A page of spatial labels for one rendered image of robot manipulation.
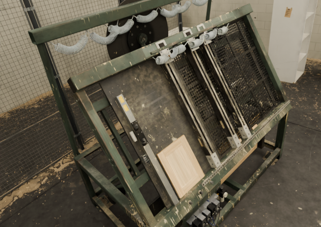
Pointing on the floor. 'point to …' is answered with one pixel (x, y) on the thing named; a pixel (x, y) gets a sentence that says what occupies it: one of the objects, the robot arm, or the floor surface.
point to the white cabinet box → (292, 29)
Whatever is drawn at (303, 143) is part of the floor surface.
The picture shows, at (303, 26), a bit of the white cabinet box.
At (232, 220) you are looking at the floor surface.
